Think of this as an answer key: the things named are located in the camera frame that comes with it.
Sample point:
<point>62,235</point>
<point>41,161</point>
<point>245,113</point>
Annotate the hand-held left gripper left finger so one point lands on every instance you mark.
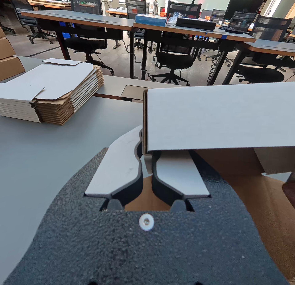
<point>115,165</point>

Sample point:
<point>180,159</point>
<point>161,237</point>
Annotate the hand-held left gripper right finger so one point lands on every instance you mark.
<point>179,174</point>

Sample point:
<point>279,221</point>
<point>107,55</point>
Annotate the white cardboard box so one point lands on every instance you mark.
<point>219,116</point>

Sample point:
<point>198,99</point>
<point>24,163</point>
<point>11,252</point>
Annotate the brown cardboard box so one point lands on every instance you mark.
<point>10,69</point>
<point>5,48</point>
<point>1,33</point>

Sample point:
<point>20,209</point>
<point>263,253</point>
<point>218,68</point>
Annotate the blue flat box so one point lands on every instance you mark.
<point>149,20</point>

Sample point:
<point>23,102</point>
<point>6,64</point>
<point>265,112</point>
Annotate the stack of flat cardboard sheets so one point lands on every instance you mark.
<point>46,81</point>

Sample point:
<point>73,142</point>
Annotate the black office chair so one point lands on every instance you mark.
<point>260,73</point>
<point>85,45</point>
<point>136,6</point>
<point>175,58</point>
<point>217,14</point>
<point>19,3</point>
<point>242,21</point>

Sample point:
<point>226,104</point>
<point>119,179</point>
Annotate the blue bin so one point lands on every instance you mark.
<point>66,35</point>

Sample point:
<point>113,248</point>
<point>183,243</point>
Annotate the black long case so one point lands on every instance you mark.
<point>196,23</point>

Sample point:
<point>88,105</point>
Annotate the clear plastic bag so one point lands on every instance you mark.
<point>174,16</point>

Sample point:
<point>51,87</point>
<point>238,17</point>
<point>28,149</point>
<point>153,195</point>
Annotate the black computer monitor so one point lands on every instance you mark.
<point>244,5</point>

